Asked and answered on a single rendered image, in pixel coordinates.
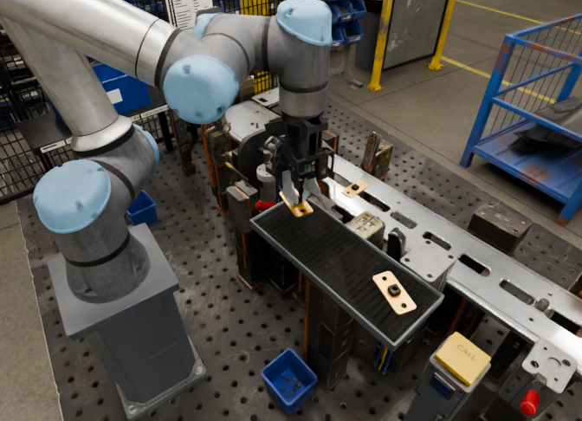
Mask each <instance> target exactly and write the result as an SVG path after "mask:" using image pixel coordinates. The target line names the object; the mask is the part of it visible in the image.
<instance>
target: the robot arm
mask: <svg viewBox="0 0 582 421"><path fill-rule="evenodd" d="M0 24H1V25H2V27H3V29H4V30H5V32H6V33H7V35H8V36H9V38H10V40H11V41H12V42H13V44H14V45H15V47H16V49H17V50H18V52H19V53H20V55H21V56H22V58H23V59H24V60H25V62H26V63H27V65H28V66H29V68H30V70H31V71H32V73H33V74H34V76H35V77H36V79H37V80H38V82H39V83H40V85H41V86H42V88H43V90H44V91H45V93H46V94H47V96H48V97H49V98H50V100H51V101H52V103H53V104H54V106H55V108H56V109H57V111H58V112H59V114H60V115H61V117H62V118H63V120H64V121H65V123H66V124H67V126H68V128H69V129H70V131H71V132H72V134H73V138H72V140H71V143H70V146H71V148H72V149H73V151H74V153H75V154H76V156H77V157H78V159H79V160H73V161H69V162H67V163H64V164H62V167H58V166H57V167H55V168H53V169H52V170H50V171H49V172H47V173H46V174H45V175H44V176H43V177H42V178H41V179H40V181H39V182H38V184H37V185H36V187H35V190H34V196H33V199H34V204H35V207H36V209H37V211H38V216H39V218H40V220H41V221H42V223H43V225H44V226H45V227H46V228H47V229H48V231H49V233H50V235H51V236H52V237H53V239H54V240H55V243H56V244H57V246H58V248H59V250H60V251H61V253H62V254H63V256H64V258H65V259H66V275H67V282H68V286H69V287H70V289H71V290H72V292H73V294H74V295H75V296H76V297H77V298H78V299H80V300H81V301H84V302H87V303H93V304H101V303H108V302H111V301H117V300H118V299H121V298H123V297H125V296H127V295H129V294H131V293H132V292H133V291H134V290H135V289H136V288H138V287H139V286H140V285H141V283H142V282H143V281H144V280H145V279H146V277H147V275H148V273H149V270H150V265H151V263H150V258H149V256H148V253H147V251H146V248H145V247H144V245H143V244H142V243H141V242H140V241H139V240H138V239H136V238H135V237H134V236H133V235H132V234H131V233H130V232H129V230H128V228H127V226H126V221H125V219H124V215H125V213H126V211H127V210H128V209H129V207H130V205H131V204H132V203H133V201H134V200H135V198H136V197H137V196H138V195H139V193H140V192H141V190H142V189H143V188H144V186H145V185H146V183H147V182H148V181H149V180H150V179H151V178H152V176H153V174H154V172H155V170H156V168H157V166H158V162H159V150H158V146H157V143H156V142H155V140H154V138H153V137H152V136H151V134H149V133H148V132H147V131H143V130H142V127H141V126H138V125H135V124H133V123H132V122H131V120H130V119H129V118H127V117H124V116H121V115H118V113H117V112H116V110H115V108H114V106H113V104H112V102H111V101H110V99H109V97H108V96H107V93H106V91H105V89H104V88H103V87H102V85H101V83H100V81H99V79H98V77H97V75H96V73H95V72H94V70H93V68H92V66H91V65H90V63H89V61H88V59H87V57H86V55H87V56H89V57H91V58H93V59H95V60H97V61H99V62H102V63H104V64H106V65H108V66H110V67H112V68H115V69H117V70H119V71H120V72H123V73H125V74H128V75H130V76H131V77H133V78H136V79H138V80H140V81H143V82H144V83H146V84H148V85H151V86H153V87H155V88H158V89H160V90H162V91H164V96H165V100H166V102H167V104H168V106H169V107H170V109H173V111H174V112H175V113H176V114H177V115H178V117H180V118H181V119H183V120H186V121H188V122H190V123H194V124H201V125H202V124H209V123H211V122H214V121H216V120H218V119H219V118H220V117H221V116H222V115H223V114H224V113H225V112H226V111H227V109H228V108H229V107H230V106H231V105H232V104H233V103H234V101H235V99H236V97H237V94H238V91H239V89H240V88H241V86H242V84H243V83H244V81H245V80H246V78H247V77H248V75H249V73H250V71H258V72H278V73H279V107H280V109H281V117H280V118H279V117H275V118H273V119H272V120H270V121H269V122H268V123H266V124H264V126H265V130H266V133H267V136H274V137H281V136H283V135H285V136H284V137H282V138H280V141H279V142H278V143H277V144H276V145H275V146H276V147H277V149H276V154H273V162H272V173H273V175H274V177H275V180H276V183H277V184H278V185H279V187H280V189H281V192H282V194H283V196H284V198H286V200H287V201H288V202H289V203H290V204H291V205H292V206H293V205H294V204H298V196H297V194H296V191H295V189H294V185H295V186H296V187H298V186H299V183H300V189H299V190H298V192H299V196H300V199H301V202H302V203H303V202H304V201H305V200H306V198H307V196H308V194H309V192H311V193H312V194H314V195H315V196H316V197H318V198H319V197H320V194H321V192H320V187H319V186H318V184H317V182H316V179H315V178H317V179H318V180H321V179H323V178H327V174H329V175H330V176H331V177H332V176H333V164H334V154H335V151H334V150H333V149H332V148H331V147H330V146H329V145H328V144H327V143H326V142H325V141H324V140H323V139H322V135H323V131H325V130H328V121H327V120H326V119H324V118H325V108H326V106H327V89H328V85H327V83H328V72H329V60H330V48H331V44H332V12H331V10H330V8H329V6H328V5H327V4H326V3H324V2H321V1H320V0H286V1H283V2H282V3H280V4H279V6H278V9H277V14H276V16H249V15H233V14H227V13H223V12H218V13H216V14H202V15H200V16H199V17H198V18H197V19H196V21H195V26H194V27H193V29H192V34H190V33H188V32H186V31H184V30H181V29H179V28H177V27H175V26H173V25H171V24H169V23H167V22H165V21H163V20H161V19H159V18H157V17H155V16H153V15H151V14H149V13H147V12H145V11H143V10H141V9H139V8H137V7H135V6H133V5H131V4H129V3H127V2H125V1H123V0H0ZM328 155H329V156H330V157H331V158H332V164H331V168H330V167H329V166H328Z"/></svg>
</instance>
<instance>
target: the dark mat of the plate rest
mask: <svg viewBox="0 0 582 421"><path fill-rule="evenodd" d="M306 202H307V201H306ZM307 203H308V204H309V206H310V207H311V208H312V209H313V213H311V214H308V215H306V216H303V217H296V216H295V215H294V214H293V212H292V211H291V210H290V209H289V208H288V206H287V205H286V204H283V205H281V206H280V207H278V208H276V209H274V210H272V211H271V212H269V213H268V214H266V215H264V216H262V217H260V218H258V219H256V220H255V221H254V222H255V223H256V224H257V225H258V226H259V227H261V228H262V229H263V230H264V231H265V232H267V233H268V234H269V235H270V236H271V237H272V238H274V239H275V240H276V241H277V242H278V243H279V244H280V245H281V246H282V247H283V248H284V249H286V250H287V251H288V252H289V253H290V254H291V255H293V256H294V257H295V258H296V259H297V260H299V261H300V262H301V263H302V264H303V265H304V266H306V267H307V268H308V269H309V270H310V271H312V272H313V273H314V274H315V275H316V276H317V277H319V278H320V279H321V280H322V281H323V282H324V283H325V284H326V285H327V286H328V287H329V288H331V289H332V290H333V291H334V292H335V293H336V294H338V295H339V296H340V297H341V298H342V299H344V300H345V301H346V302H347V303H348V304H349V305H351V306H352V307H353V308H354V309H355V310H357V311H358V312H359V313H360V314H361V315H363V316H364V317H365V318H366V319H367V320H368V321H370V322H371V324H373V326H375V327H376V328H377V329H378V330H379V331H380V332H381V333H383V334H384V335H385V336H386V337H387V338H389V339H390V340H391V341H392V342H394V343H395V342H396V341H397V340H398V339H399V338H400V337H401V336H402V335H403V334H404V333H405V332H406V331H407V330H408V329H409V328H410V327H411V326H412V325H413V324H414V323H415V322H416V321H417V320H418V319H419V318H420V317H421V316H422V315H423V314H424V313H425V312H426V311H427V310H428V309H429V308H430V307H431V306H432V305H433V304H434V303H435V302H436V301H437V300H438V299H439V298H440V297H438V296H437V295H435V294H434V293H433V292H431V291H430V290H428V289H427V288H426V287H425V286H424V285H422V284H421V283H419V282H418V281H416V280H415V279H414V278H412V277H411V276H409V275H408V274H406V273H405V272H404V271H403V270H402V269H400V268H398V267H397V266H396V265H394V264H393V263H392V262H390V261H388V260H387V259H386V258H384V257H383V256H381V255H380V254H379V253H378V252H377V251H375V250H374V249H372V248H371V247H369V246H368V245H367V244H365V243H363V242H362V241H361V240H359V239H358V238H357V237H356V236H354V235H353V234H352V233H350V232H349V231H347V230H346V229H344V228H343V227H342V226H340V225H339V224H337V223H336V222H334V221H333V220H332V219H331V218H330V217H328V216H327V215H325V214H324V213H322V212H321V211H320V210H318V209H316V208H315V207H314V206H312V205H311V204H310V203H309V202H307ZM386 271H390V272H392V273H393V275H394V276H395V277H396V279H397V280H398V282H399V283H400V285H401V286H402V287H403V289H404V290H405V292H406V293H407V294H408V296H409V297H410V298H411V299H412V301H413V302H414V303H415V305H416V309H415V310H412V311H410V312H408V313H406V314H401V315H397V314H396V313H395V311H394V310H393V308H392V307H391V305H390V304H389V302H388V301H387V300H386V299H385V297H384V295H383V294H382V292H381V291H380V289H379V288H378V286H377V285H376V283H375V282H374V280H373V279H372V278H373V277H374V276H375V275H378V274H381V273H384V272H386Z"/></svg>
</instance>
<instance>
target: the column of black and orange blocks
mask: <svg viewBox="0 0 582 421"><path fill-rule="evenodd" d="M168 108H169V112H170V116H171V123H172V127H173V131H174V135H175V139H176V142H177V147H178V153H179V157H180V161H181V165H182V169H183V173H184V175H185V176H186V177H187V178H188V177H189V176H191V175H193V174H195V173H197V172H196V167H195V165H193V164H192V163H191V161H192V157H191V150H190V148H191V147H190V143H188V141H189V140H188V134H187V131H186V126H185V122H184V120H183V119H181V118H180V117H178V115H177V114H176V113H175V112H174V111H173V109H170V107H169V106H168Z"/></svg>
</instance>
